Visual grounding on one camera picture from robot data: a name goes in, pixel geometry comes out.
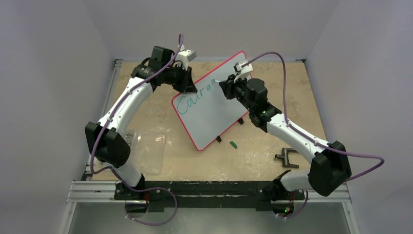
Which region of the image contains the black T-shaped tool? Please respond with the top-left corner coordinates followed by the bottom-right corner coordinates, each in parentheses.
top-left (275, 148), bottom-right (300, 169)

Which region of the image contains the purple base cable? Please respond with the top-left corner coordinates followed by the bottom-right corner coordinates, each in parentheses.
top-left (125, 187), bottom-right (179, 227)
top-left (275, 190), bottom-right (309, 220)

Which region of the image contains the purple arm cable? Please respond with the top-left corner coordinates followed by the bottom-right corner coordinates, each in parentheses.
top-left (90, 33), bottom-right (185, 191)
top-left (247, 51), bottom-right (385, 182)

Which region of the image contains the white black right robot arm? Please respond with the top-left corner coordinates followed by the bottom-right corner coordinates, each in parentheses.
top-left (218, 75), bottom-right (352, 200)

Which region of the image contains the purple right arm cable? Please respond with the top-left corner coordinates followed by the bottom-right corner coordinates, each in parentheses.
top-left (247, 51), bottom-right (385, 182)

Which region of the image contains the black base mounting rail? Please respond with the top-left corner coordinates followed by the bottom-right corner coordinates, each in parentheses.
top-left (114, 180), bottom-right (305, 213)

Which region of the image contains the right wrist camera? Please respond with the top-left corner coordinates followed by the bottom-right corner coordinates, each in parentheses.
top-left (234, 59), bottom-right (253, 82)

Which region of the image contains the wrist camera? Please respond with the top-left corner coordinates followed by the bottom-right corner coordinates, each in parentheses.
top-left (175, 45), bottom-right (197, 70)
top-left (234, 59), bottom-right (253, 82)

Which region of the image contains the clear plastic screw box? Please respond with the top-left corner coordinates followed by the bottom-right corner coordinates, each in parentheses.
top-left (124, 129), bottom-right (166, 175)

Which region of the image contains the green marker cap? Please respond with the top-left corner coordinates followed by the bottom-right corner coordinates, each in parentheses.
top-left (230, 141), bottom-right (238, 149)

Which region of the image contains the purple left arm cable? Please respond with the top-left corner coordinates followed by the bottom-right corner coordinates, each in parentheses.
top-left (90, 33), bottom-right (185, 191)

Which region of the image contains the pink framed whiteboard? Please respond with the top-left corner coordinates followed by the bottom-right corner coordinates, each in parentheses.
top-left (171, 51), bottom-right (247, 151)

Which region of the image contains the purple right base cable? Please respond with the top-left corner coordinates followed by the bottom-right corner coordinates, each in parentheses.
top-left (275, 190), bottom-right (309, 220)

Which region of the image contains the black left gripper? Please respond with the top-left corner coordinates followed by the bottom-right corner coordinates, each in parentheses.
top-left (163, 63), bottom-right (196, 93)

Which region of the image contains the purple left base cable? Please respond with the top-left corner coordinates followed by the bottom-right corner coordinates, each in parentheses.
top-left (125, 187), bottom-right (179, 227)

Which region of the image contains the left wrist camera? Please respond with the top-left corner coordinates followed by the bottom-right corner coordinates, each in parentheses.
top-left (175, 45), bottom-right (197, 70)

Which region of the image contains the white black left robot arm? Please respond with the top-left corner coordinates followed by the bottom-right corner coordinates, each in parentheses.
top-left (85, 46), bottom-right (197, 199)

